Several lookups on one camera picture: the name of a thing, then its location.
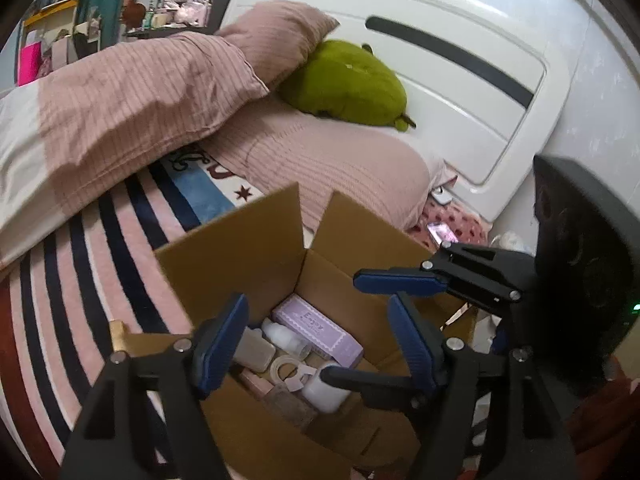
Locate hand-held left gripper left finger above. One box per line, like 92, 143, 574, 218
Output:
59, 292, 250, 480

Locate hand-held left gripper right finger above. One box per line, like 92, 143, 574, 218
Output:
387, 292, 595, 480

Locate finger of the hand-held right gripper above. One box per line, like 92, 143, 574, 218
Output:
321, 364, 426, 412
353, 241, 537, 319

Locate white rectangular case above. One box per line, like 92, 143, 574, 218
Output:
231, 326, 277, 374

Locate white rounded case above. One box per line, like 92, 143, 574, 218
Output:
301, 362, 352, 414

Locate small white bottle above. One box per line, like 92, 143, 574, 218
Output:
260, 319, 312, 362

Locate purple rectangular carton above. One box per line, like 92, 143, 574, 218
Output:
272, 295, 365, 369

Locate pale pink ring holder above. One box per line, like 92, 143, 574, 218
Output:
269, 354, 319, 392

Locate clear bottle with pink cap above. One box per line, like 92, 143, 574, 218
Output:
238, 368, 320, 434

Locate brown cardboard box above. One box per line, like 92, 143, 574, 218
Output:
107, 182, 482, 480

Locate smartphone with pink screen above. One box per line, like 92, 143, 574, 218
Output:
426, 220, 459, 248

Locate pink dotted cloth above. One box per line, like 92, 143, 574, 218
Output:
404, 194, 490, 253

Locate flat pink pillow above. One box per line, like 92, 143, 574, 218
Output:
204, 104, 459, 237

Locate white bed headboard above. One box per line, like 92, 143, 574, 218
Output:
220, 0, 574, 224

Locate green plush toy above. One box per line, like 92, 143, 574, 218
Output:
277, 39, 419, 134

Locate pink grey checked duvet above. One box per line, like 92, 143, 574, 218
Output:
0, 30, 272, 267

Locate pink striped pillow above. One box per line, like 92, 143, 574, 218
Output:
214, 0, 342, 90

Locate dark desk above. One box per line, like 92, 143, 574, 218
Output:
124, 24, 217, 40

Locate bright pink box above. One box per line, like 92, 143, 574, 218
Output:
17, 42, 43, 87

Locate brown round wig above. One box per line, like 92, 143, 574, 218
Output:
122, 0, 146, 26

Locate yellow shelf unit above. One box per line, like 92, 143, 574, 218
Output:
19, 0, 84, 87

